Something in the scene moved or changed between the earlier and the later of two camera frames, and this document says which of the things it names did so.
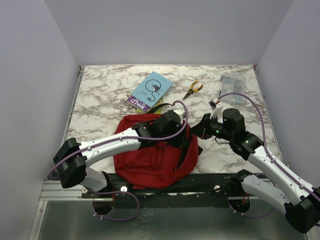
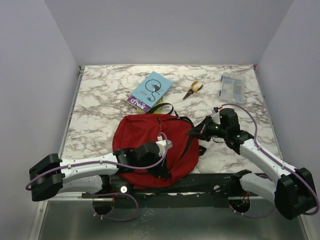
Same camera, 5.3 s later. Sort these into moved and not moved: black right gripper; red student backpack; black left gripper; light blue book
Moved: black left gripper
Not moved: black right gripper; light blue book; red student backpack
